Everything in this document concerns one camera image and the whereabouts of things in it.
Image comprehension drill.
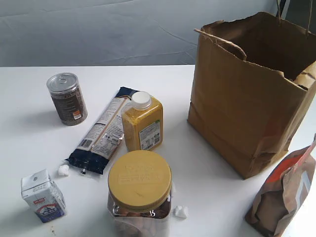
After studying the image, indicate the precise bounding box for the white crumpled scrap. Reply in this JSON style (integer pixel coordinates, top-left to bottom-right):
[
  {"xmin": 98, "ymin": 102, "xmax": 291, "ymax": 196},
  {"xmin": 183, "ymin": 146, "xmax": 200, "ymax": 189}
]
[
  {"xmin": 57, "ymin": 164, "xmax": 70, "ymax": 176},
  {"xmin": 174, "ymin": 205, "xmax": 189, "ymax": 219}
]

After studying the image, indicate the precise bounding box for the clear jar with yellow lid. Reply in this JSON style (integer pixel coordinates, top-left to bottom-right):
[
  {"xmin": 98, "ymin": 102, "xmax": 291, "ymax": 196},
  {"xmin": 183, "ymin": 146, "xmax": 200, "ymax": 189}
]
[{"xmin": 107, "ymin": 150, "xmax": 172, "ymax": 237}]

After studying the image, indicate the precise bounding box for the yellow millet bottle white cap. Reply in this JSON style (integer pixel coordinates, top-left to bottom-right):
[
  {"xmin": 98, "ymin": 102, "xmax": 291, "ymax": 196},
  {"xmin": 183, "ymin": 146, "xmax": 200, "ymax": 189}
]
[{"xmin": 121, "ymin": 91, "xmax": 163, "ymax": 152}]

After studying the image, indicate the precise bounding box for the clear can of brown grains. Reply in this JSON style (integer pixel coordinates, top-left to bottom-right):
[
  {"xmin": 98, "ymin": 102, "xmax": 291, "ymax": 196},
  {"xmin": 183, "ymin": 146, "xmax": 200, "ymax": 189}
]
[{"xmin": 46, "ymin": 73, "xmax": 88, "ymax": 126}]

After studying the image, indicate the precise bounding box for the grey fabric backdrop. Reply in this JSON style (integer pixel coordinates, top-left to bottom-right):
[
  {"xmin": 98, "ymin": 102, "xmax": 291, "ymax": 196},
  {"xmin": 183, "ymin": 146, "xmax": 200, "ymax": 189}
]
[{"xmin": 0, "ymin": 0, "xmax": 277, "ymax": 67}]

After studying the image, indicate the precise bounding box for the dark blue noodle packet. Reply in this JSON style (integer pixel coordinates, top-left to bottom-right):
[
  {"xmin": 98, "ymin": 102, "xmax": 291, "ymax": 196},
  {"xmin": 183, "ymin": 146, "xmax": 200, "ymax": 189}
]
[{"xmin": 66, "ymin": 87, "xmax": 137, "ymax": 175}]

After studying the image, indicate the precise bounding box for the small white milk carton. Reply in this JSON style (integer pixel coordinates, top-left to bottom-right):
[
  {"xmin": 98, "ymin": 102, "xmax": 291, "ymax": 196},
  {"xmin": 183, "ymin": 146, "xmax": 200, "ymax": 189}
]
[{"xmin": 21, "ymin": 169, "xmax": 66, "ymax": 223}]

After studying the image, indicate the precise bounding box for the brown and red snack pouch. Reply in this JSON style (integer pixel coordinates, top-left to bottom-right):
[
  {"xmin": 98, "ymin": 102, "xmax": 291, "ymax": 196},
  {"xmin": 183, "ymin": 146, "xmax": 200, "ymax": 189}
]
[{"xmin": 245, "ymin": 141, "xmax": 316, "ymax": 237}]

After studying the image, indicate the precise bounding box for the white crumpled scrap left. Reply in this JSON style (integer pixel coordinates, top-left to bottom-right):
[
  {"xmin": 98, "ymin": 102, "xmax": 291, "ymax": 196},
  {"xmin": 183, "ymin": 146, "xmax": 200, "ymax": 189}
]
[{"xmin": 57, "ymin": 164, "xmax": 70, "ymax": 176}]

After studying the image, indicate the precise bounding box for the white crumpled scrap right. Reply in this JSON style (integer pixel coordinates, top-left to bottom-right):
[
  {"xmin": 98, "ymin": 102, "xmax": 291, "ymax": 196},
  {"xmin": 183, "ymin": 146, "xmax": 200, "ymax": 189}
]
[{"xmin": 174, "ymin": 205, "xmax": 189, "ymax": 219}]

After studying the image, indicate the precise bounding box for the brown paper grocery bag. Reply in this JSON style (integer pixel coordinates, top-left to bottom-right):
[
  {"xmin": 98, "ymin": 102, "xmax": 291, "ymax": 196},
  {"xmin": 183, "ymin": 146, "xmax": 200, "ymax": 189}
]
[{"xmin": 188, "ymin": 12, "xmax": 316, "ymax": 179}]

